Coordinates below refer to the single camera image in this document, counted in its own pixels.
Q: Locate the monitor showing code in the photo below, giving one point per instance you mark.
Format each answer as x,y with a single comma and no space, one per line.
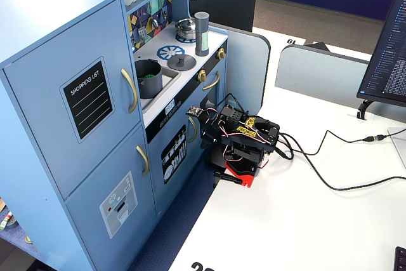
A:
385,49

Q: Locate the gray pot lid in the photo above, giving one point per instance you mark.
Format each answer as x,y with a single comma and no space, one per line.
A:
181,61

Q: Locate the green toy vegetables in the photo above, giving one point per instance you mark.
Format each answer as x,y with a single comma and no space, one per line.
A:
148,76

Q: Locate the gray desk divider panel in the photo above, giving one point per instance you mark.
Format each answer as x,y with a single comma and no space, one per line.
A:
320,71
245,64

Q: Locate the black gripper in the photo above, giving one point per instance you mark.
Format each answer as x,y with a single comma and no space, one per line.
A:
207,132

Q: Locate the small wrist camera board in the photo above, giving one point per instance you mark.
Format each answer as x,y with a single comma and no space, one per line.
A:
194,111

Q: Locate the metal toy spatula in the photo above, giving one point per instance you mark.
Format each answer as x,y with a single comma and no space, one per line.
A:
141,34

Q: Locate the silver laptop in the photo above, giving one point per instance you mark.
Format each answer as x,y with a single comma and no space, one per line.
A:
398,147

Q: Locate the black Dell monitor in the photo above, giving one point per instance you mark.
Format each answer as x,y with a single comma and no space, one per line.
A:
225,2

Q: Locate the blue toy kitchen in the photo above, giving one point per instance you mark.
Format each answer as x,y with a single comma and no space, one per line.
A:
79,109

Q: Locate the steel toy pot with lid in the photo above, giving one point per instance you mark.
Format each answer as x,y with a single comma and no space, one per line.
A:
186,28

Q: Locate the gold stove knob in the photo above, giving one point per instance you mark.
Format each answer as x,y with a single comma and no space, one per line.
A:
202,75
221,53

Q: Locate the black table clamp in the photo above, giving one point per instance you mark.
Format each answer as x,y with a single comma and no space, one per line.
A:
226,177

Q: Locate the gray pot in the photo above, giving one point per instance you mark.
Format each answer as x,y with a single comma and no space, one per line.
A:
150,85

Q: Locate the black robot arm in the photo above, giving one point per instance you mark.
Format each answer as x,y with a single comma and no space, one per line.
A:
250,141

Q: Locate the red robot base plate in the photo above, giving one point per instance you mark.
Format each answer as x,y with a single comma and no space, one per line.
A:
242,174

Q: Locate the metal toy ladle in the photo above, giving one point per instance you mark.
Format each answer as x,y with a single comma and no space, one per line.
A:
154,23

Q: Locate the black keyboard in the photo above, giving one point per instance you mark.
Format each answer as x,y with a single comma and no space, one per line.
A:
401,260

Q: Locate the gray printed salt shaker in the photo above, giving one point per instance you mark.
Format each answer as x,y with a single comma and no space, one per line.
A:
202,34

